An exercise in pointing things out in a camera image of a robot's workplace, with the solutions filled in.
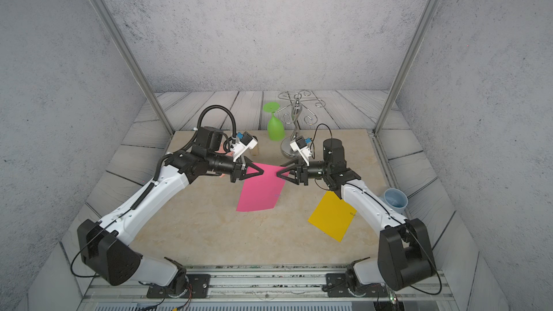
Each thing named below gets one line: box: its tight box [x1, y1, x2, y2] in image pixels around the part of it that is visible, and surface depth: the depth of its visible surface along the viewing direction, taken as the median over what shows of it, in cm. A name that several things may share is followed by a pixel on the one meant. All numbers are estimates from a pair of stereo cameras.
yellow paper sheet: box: [307, 190, 358, 243], surface depth 91 cm
